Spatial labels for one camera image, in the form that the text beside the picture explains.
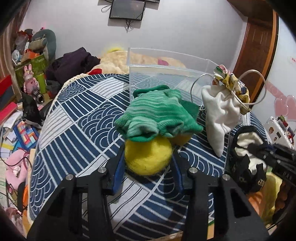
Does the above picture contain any beige plush blanket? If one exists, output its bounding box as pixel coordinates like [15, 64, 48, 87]
[87, 48, 186, 75]

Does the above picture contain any brown wooden door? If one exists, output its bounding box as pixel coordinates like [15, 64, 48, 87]
[229, 1, 279, 101]

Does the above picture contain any small wall monitor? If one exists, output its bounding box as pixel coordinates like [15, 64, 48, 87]
[109, 0, 146, 21]

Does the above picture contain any colorful patchwork pouch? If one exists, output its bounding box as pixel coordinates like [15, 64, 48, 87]
[13, 120, 39, 151]

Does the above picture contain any green tumbler bottle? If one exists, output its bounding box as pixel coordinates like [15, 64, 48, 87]
[36, 72, 46, 94]

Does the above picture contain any green cardboard box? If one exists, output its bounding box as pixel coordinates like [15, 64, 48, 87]
[14, 54, 49, 88]

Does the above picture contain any yellow felt ball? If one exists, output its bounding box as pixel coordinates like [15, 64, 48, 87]
[125, 136, 173, 176]

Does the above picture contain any dark purple clothing pile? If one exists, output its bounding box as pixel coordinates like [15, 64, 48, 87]
[45, 47, 100, 84]

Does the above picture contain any floral fabric scrunchie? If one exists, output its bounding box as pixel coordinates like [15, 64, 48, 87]
[212, 65, 250, 115]

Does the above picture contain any clear plastic storage box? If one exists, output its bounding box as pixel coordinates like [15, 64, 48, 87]
[126, 48, 217, 105]

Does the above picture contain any green striped knit sock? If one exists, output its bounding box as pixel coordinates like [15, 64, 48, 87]
[114, 85, 203, 142]

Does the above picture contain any white sticker covered case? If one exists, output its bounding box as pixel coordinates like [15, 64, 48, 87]
[264, 115, 295, 149]

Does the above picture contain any grey green plush toy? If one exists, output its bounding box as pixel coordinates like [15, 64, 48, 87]
[29, 29, 56, 63]

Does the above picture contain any pink rabbit figurine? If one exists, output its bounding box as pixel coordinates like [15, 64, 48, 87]
[23, 64, 40, 94]

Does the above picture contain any white drawstring cloth pouch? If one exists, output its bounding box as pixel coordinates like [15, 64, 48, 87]
[201, 85, 240, 157]

